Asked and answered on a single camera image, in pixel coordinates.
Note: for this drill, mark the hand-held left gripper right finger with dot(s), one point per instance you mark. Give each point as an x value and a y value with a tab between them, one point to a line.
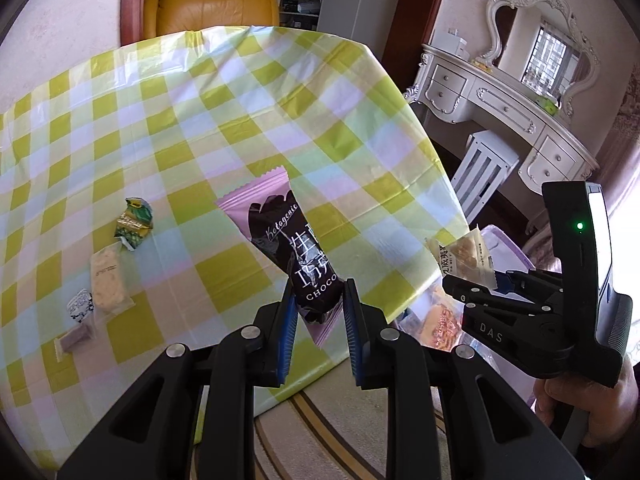
352	330

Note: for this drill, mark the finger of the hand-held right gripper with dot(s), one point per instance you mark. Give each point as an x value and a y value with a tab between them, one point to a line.
507	280
470	290

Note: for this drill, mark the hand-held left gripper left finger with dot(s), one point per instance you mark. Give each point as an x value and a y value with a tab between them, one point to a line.
287	340

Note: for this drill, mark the clear bin of snacks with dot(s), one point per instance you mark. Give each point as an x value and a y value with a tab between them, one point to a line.
510	250

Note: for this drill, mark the golden biscuit clear packet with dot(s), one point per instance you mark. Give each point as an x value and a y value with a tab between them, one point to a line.
465	255

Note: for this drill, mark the pink chocolate snack packet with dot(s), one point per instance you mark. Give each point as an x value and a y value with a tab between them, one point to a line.
300	260

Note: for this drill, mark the green patterned candy packet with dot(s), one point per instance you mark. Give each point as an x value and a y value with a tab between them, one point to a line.
134	222

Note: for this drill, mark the purple bar clear packet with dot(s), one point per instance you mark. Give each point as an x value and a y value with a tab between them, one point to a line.
75	342

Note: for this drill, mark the person's right hand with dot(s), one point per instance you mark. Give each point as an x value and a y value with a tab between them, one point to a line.
600	410

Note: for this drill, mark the bread bun clear packet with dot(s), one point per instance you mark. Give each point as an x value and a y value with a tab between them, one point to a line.
442	325

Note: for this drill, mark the white slatted stool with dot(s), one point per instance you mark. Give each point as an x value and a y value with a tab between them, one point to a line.
487	160

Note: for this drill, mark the white ornate vanity dresser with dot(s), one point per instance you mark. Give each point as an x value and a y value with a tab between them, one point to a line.
500	105

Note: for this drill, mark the cream cracker bar packet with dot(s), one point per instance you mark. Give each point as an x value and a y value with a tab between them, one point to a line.
107	280

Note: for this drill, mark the small blue white packet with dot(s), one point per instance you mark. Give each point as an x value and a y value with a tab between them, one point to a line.
80	305

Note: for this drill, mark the white framed ornate mirror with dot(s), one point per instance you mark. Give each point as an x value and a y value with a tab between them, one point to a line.
540	45

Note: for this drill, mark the green checked tablecloth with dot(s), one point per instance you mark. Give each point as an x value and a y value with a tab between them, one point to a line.
200	110

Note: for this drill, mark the white box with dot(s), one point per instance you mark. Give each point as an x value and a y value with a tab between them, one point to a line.
447	41

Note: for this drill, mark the orange leather armchair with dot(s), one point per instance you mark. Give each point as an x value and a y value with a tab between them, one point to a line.
210	10

